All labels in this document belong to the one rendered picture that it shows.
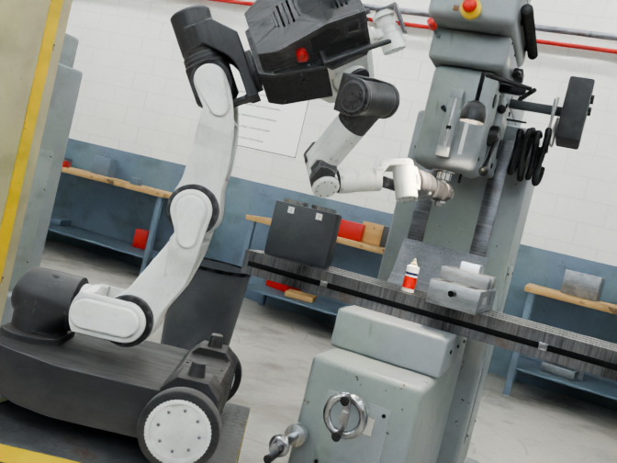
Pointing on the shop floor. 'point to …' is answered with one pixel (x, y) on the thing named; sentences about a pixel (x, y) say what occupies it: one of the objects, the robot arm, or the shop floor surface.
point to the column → (433, 234)
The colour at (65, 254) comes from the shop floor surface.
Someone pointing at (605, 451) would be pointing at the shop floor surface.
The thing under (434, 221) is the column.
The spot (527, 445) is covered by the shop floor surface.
